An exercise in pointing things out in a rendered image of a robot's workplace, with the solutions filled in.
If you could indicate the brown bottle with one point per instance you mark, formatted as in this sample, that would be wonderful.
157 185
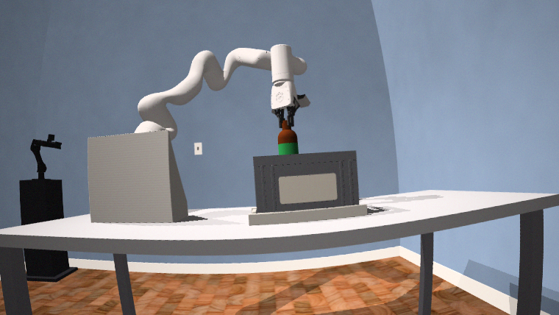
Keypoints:
287 140

